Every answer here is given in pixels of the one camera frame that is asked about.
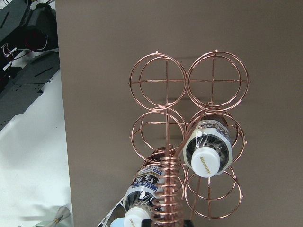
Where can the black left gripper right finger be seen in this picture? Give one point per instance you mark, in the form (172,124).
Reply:
(187,223)

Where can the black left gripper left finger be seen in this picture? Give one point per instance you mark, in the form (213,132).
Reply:
(148,223)

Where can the copper wire bottle basket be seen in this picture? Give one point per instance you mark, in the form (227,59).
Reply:
(175,99)

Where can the tea bottle middle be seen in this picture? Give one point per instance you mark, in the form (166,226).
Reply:
(153,192)

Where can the tea bottle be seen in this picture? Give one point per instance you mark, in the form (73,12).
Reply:
(153,192)
(208,151)

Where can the tea bottle rear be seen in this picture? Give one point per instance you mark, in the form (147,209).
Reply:
(208,151)

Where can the blue cup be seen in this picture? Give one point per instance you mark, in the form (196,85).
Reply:
(119,222)

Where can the black equipment case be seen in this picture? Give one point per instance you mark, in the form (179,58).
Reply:
(29,53)

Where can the white wire cup rack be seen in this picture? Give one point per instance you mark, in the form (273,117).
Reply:
(118,211)

